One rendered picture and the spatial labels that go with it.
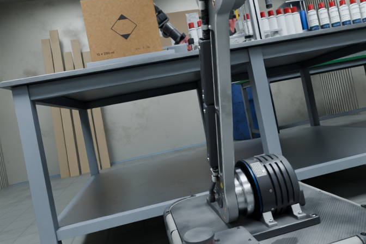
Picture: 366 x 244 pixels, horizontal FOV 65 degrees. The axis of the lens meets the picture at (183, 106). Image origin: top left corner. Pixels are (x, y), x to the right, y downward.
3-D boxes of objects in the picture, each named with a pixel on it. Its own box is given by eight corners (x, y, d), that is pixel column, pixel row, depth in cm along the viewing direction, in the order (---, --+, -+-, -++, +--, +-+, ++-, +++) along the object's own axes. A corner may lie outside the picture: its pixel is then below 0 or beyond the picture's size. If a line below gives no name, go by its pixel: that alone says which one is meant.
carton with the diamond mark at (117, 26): (158, 63, 148) (148, 12, 148) (163, 53, 124) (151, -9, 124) (98, 73, 142) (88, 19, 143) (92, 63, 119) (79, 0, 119)
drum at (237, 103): (263, 131, 464) (253, 80, 465) (276, 134, 408) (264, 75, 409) (229, 138, 461) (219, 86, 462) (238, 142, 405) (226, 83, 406)
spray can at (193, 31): (201, 57, 172) (194, 23, 172) (202, 55, 167) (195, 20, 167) (193, 59, 172) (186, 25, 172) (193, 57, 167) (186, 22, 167)
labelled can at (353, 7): (359, 30, 188) (352, -1, 188) (365, 28, 183) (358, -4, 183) (352, 31, 187) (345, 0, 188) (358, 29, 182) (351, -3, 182)
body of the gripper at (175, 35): (183, 38, 173) (174, 30, 173) (185, 34, 163) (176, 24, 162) (176, 46, 172) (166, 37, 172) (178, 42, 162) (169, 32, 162)
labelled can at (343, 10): (348, 32, 187) (342, 1, 187) (354, 29, 182) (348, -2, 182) (341, 33, 186) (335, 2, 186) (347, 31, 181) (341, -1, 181)
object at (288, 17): (294, 41, 180) (287, 9, 181) (298, 38, 175) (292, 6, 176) (286, 42, 180) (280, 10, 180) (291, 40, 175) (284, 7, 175)
